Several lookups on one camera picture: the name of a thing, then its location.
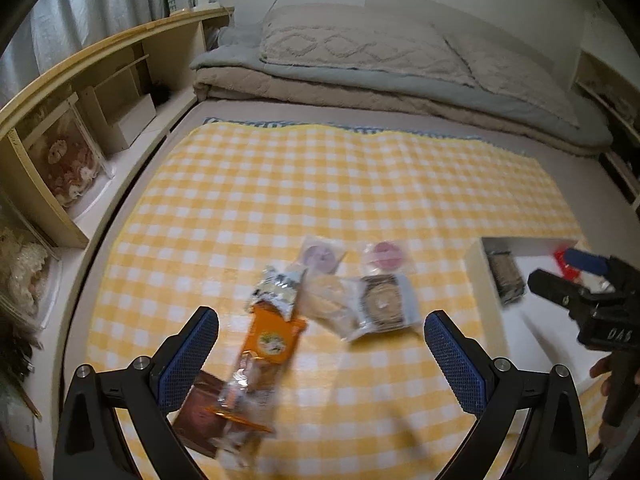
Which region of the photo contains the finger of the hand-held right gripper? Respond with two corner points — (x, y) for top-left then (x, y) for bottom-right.
(528, 269), (587, 318)
(564, 246), (612, 281)

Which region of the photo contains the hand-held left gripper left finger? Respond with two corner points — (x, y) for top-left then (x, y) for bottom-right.
(52, 306), (221, 480)

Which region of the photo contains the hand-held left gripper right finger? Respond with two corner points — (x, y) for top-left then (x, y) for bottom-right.
(424, 310), (591, 480)

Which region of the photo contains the red snack bar packet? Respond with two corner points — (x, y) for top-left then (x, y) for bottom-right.
(554, 246), (583, 283)

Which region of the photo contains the white cardboard box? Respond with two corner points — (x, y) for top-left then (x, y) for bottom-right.
(465, 236), (608, 391)

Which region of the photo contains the dark cracker stack packet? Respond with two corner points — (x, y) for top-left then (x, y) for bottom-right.
(486, 249), (526, 308)

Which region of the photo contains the brown snack packet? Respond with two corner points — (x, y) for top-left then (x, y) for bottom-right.
(172, 372), (241, 458)

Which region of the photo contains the orange snack bar packet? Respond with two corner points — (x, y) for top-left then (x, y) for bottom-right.
(216, 305), (308, 453)

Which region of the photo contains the clear packet with brown cake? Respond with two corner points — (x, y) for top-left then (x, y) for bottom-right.
(345, 275), (421, 343)

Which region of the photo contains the white barcoded snack packet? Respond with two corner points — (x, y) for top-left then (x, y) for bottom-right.
(249, 264), (307, 321)

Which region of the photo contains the clear round biscuit packet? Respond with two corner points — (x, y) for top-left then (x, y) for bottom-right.
(302, 274), (368, 343)

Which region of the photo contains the person's right hand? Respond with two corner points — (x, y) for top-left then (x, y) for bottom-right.
(589, 356), (623, 450)

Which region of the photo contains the pink round cookie packet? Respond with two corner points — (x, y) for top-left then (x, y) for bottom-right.
(362, 241), (415, 277)

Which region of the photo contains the white side shelf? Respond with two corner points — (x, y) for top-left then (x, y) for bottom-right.
(574, 49), (640, 211)

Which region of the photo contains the purple round cookie packet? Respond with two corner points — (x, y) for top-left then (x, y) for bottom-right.
(295, 235), (348, 276)

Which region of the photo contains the white fluffy bundle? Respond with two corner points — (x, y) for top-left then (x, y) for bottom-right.
(0, 227), (63, 333)

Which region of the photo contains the beige textured pillow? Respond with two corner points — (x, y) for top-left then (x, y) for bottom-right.
(259, 5), (476, 87)
(444, 34), (581, 128)

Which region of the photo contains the yellow checkered blanket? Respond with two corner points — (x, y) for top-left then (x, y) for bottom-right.
(82, 117), (601, 480)

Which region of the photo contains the framed floral picture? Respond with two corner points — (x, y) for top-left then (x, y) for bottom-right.
(22, 92), (115, 209)

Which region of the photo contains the white storage box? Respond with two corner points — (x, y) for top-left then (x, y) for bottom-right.
(106, 91), (159, 154)

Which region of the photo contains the folded beige and grey bedding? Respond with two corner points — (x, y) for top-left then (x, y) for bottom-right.
(190, 26), (615, 155)

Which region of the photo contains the wooden bedside shelf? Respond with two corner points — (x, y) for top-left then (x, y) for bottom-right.
(0, 6), (236, 250)

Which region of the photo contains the grey curtain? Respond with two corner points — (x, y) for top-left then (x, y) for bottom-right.
(0, 0), (173, 116)

